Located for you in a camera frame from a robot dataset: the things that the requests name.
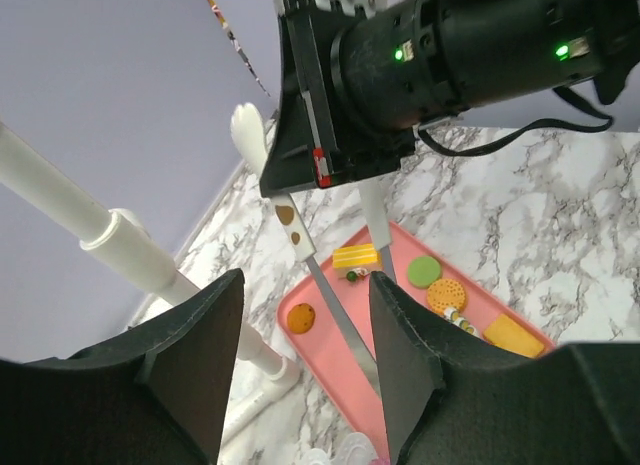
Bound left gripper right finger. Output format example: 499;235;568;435
369;272;639;464

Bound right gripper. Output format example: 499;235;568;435
259;0;415;198

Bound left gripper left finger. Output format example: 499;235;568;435
1;269;244;464

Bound white tiered serving stand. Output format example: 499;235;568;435
297;432;390;465

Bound pink serving tray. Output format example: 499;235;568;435
277;222;555;458

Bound yellow sponge cake slice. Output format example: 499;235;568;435
331;243;383;282

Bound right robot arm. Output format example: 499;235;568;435
260;0;639;198

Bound sprinkled cake slice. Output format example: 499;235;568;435
443;307;480;338

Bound yellow cheese wedge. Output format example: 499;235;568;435
483;314;545;358

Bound yellow round biscuit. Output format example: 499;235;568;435
426;278;468;315

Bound green round pastry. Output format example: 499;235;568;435
407;255;442;289

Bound orange cookie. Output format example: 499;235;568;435
286;303;316;335

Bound white pvc frame right pole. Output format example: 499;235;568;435
1;125;301;446

